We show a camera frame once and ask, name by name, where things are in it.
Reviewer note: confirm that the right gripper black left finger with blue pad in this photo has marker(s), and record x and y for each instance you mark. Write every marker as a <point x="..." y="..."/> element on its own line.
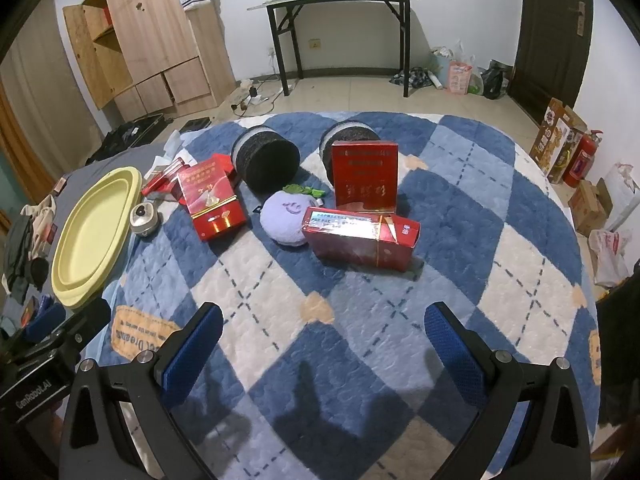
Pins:
<point x="96" y="442"/>

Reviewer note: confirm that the red carton box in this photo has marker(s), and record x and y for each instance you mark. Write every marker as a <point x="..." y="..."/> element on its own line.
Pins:
<point x="365" y="175"/>

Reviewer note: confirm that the white plastic bag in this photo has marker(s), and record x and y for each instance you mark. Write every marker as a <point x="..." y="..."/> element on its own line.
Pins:
<point x="609" y="249"/>

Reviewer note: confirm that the black folding table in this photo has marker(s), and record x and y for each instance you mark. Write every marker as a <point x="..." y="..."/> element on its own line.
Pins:
<point x="339" y="37"/>

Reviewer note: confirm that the brown cardboard box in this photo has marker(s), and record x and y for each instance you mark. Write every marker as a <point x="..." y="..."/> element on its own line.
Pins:
<point x="590" y="206"/>

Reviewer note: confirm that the red cigarette pack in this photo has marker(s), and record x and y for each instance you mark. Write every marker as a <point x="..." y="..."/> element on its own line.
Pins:
<point x="164" y="182"/>

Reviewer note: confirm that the tall printed cardboard box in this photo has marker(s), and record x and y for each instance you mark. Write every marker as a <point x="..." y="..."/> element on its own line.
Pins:
<point x="559" y="134"/>

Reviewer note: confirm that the white power strip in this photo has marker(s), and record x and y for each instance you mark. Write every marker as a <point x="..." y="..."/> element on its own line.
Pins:
<point x="245" y="98"/>

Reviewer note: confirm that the dark brown door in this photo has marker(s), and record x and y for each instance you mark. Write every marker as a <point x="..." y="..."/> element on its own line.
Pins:
<point x="552" y="55"/>

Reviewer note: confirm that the small round silver tin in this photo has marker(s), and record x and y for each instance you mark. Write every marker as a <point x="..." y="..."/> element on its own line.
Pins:
<point x="144" y="219"/>

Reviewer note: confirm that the red fire extinguisher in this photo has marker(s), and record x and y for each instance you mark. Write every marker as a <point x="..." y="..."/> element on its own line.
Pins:
<point x="583" y="158"/>

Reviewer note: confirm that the yellow oval plastic tray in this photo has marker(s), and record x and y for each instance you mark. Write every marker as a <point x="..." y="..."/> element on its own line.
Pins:
<point x="93" y="236"/>

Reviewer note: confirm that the wooden wardrobe cabinet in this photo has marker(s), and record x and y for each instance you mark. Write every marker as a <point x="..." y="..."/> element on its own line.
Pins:
<point x="137" y="57"/>

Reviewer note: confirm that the black flat tray on floor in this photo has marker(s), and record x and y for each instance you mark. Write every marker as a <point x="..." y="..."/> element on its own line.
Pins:
<point x="196" y="124"/>

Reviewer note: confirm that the black foam cylinder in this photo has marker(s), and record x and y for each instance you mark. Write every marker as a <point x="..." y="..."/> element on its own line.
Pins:
<point x="264" y="160"/>
<point x="349" y="131"/>

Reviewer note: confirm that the pile of clothes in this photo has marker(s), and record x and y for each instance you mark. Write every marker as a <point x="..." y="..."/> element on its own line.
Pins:
<point x="25" y="258"/>

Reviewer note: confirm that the pink paper bag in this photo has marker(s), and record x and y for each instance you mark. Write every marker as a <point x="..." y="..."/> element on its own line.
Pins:
<point x="459" y="76"/>

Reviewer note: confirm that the black bag on floor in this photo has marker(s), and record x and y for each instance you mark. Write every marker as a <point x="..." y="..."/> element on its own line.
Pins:
<point x="496" y="79"/>

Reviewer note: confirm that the red carton with label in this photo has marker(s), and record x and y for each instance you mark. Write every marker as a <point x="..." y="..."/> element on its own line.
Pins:
<point x="385" y="241"/>

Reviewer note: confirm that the black open case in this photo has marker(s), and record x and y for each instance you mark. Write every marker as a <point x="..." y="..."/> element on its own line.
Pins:
<point x="141" y="131"/>

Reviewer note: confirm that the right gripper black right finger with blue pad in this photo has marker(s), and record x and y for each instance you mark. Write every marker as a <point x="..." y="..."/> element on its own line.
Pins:
<point x="552" y="442"/>

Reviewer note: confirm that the red box with gold band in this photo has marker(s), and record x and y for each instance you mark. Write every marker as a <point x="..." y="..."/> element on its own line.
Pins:
<point x="212" y="203"/>

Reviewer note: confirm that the blue white checkered quilt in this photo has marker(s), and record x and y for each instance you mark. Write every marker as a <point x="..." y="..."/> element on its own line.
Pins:
<point x="323" y="370"/>

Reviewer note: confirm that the purple plush ball toy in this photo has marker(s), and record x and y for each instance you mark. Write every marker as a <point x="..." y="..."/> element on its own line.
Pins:
<point x="282" y="214"/>

